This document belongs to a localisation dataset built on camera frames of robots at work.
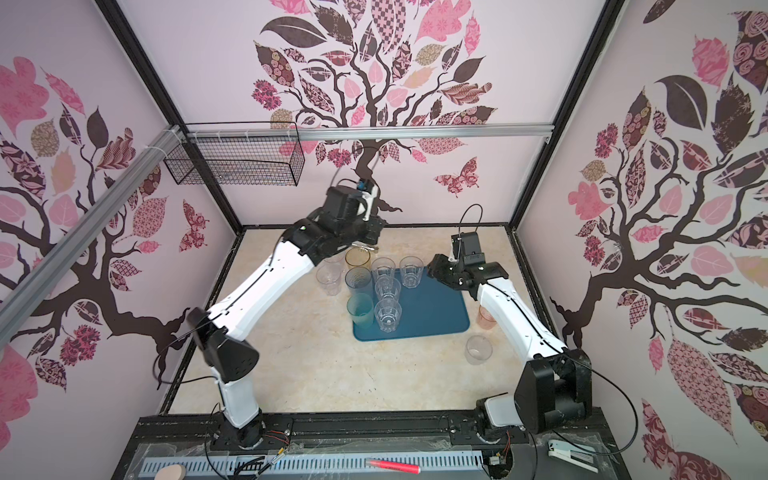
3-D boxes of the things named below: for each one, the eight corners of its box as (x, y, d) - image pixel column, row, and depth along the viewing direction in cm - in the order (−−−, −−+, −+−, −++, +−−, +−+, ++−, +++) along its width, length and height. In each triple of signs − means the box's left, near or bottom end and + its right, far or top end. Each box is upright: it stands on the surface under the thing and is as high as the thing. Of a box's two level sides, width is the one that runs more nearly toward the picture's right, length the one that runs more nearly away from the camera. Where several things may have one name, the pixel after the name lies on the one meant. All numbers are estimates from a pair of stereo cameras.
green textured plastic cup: (347, 322, 95) (343, 307, 87) (357, 305, 99) (354, 289, 91) (370, 332, 92) (367, 317, 85) (379, 314, 97) (377, 298, 89)
